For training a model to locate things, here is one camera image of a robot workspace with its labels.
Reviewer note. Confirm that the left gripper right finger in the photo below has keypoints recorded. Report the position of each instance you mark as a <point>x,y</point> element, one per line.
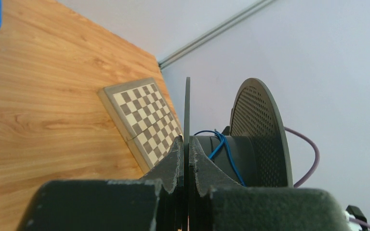
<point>218,203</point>

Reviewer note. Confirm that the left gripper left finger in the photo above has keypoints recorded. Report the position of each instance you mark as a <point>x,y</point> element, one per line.
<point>153,202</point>

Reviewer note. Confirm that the dark grey cable spool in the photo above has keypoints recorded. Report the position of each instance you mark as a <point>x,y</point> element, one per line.
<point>252,150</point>

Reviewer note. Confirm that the wooden chessboard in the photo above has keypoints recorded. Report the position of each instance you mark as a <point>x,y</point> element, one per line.
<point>145,121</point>

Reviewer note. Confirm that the right aluminium frame post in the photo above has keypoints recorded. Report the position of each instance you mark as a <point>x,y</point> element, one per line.
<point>214,32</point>

